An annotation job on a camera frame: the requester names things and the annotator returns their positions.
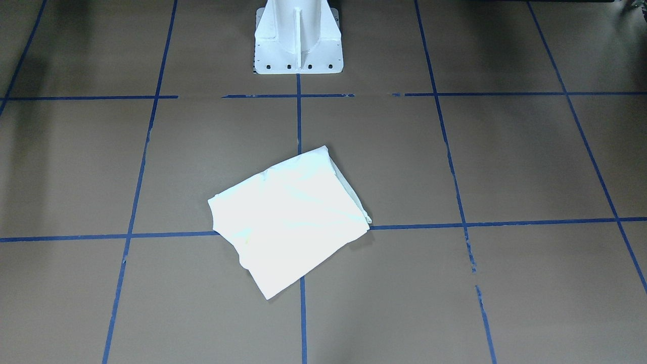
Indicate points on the cream long-sleeve cat shirt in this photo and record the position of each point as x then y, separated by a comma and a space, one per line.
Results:
287, 220

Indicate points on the white pedestal mounting base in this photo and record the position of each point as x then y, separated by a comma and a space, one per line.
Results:
298, 37

